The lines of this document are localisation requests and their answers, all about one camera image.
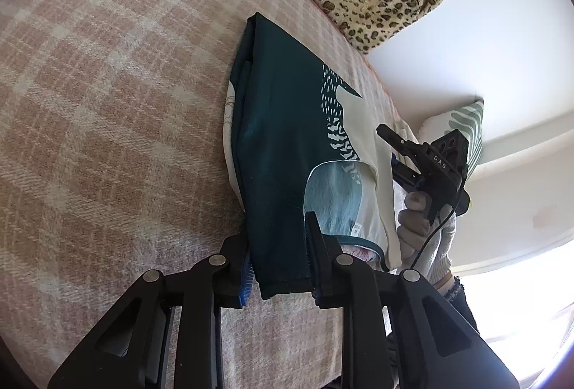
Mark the green leaf print cushion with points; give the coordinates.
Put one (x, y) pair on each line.
(462, 129)

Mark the pink plaid blanket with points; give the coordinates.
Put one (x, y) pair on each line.
(112, 102)

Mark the white green tree print t-shirt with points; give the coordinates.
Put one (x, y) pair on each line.
(273, 147)

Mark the window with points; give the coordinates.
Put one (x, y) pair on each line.
(515, 326)

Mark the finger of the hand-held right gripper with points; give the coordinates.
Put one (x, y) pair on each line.
(394, 138)
(406, 178)

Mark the person's right hand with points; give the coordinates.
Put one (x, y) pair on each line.
(417, 232)

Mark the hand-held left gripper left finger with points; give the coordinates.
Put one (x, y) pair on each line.
(245, 281)

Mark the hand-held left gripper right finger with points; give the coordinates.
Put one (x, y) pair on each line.
(315, 245)

